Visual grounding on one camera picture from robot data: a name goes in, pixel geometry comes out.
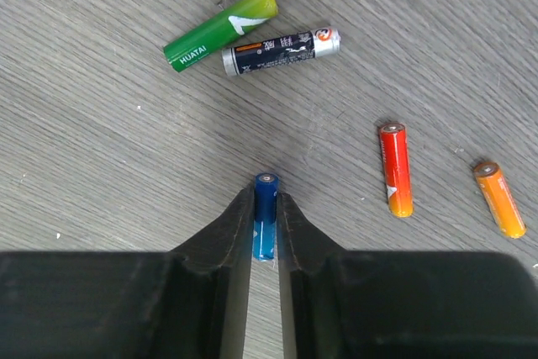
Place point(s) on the dark battery center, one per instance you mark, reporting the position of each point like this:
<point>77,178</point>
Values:
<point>281,51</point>

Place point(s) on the green battery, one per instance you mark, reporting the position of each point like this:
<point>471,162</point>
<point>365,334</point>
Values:
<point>222,29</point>

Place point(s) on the red battery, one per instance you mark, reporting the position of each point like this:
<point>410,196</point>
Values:
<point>395,158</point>

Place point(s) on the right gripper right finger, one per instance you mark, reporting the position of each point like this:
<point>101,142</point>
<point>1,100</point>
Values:
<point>339,303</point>

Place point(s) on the orange battery right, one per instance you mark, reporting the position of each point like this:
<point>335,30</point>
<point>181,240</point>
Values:
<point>495,189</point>

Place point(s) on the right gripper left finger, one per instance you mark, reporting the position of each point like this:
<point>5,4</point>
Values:
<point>190,302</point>

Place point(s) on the blue battery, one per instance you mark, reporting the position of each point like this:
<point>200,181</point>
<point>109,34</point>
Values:
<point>265,229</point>

